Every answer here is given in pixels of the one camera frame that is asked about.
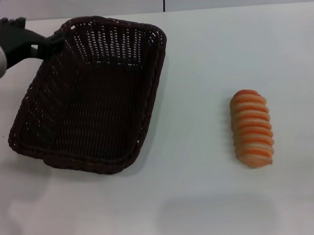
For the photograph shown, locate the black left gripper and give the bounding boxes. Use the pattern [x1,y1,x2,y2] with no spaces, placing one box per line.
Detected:
[0,12,69,69]

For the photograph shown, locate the dark brown woven basket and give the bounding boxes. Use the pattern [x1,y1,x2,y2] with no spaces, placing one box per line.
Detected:
[0,10,177,182]

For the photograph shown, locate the orange striped bread loaf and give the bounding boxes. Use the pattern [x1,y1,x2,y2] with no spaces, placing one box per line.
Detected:
[228,87,277,170]

